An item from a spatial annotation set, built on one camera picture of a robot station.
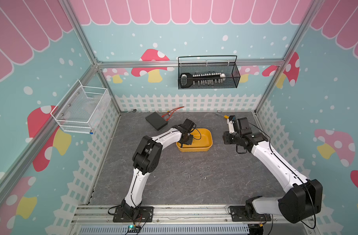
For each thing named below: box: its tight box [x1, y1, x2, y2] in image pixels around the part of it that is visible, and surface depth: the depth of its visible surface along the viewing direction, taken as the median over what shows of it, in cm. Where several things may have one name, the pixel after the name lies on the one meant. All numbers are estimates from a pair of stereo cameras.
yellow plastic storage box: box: [176, 128, 214, 153], surface depth 96 cm
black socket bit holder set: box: [179, 72, 226, 89], surface depth 91 cm
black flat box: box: [145, 111, 168, 131], surface depth 116 cm
